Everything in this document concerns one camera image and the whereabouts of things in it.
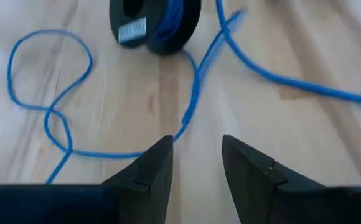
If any black spool white label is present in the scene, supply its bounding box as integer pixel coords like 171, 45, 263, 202
109, 0, 202, 56

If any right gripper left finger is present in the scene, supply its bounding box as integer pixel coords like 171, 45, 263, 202
0, 135, 174, 224

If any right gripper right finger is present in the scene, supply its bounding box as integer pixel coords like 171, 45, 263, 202
222, 135, 361, 224

